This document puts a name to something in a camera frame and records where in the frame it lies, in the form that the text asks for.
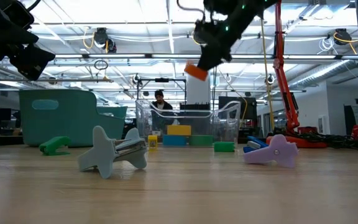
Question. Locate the small green stapler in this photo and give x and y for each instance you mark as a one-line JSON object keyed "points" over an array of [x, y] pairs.
{"points": [[53, 145]]}

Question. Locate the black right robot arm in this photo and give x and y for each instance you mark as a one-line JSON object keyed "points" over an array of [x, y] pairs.
{"points": [[253, 7]]}

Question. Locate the small green cylinder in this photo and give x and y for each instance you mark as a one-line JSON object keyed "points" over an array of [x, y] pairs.
{"points": [[224, 147]]}

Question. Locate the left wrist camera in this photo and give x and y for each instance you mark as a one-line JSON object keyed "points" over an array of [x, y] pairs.
{"points": [[33, 62]]}

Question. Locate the clear plastic bin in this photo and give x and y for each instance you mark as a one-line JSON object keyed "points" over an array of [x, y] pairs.
{"points": [[222, 127]]}

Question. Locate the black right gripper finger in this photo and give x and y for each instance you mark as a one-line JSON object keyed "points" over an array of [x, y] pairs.
{"points": [[214, 59]]}

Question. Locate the light blue staple remover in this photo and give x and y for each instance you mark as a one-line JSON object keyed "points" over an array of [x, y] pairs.
{"points": [[104, 152]]}

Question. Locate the yellow tape roll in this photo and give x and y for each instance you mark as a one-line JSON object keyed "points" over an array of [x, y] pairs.
{"points": [[179, 130]]}

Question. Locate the orange tape roll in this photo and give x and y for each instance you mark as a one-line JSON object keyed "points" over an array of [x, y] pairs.
{"points": [[195, 72]]}

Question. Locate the black background camera rig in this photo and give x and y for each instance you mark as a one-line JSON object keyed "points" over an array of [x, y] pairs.
{"points": [[162, 80]]}

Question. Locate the person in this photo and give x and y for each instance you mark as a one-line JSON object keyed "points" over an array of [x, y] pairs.
{"points": [[159, 104]]}

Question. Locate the teal plastic bin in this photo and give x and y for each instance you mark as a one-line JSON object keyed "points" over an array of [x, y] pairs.
{"points": [[73, 124]]}

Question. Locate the small blue stapler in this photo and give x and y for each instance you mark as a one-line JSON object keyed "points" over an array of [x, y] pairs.
{"points": [[256, 143]]}

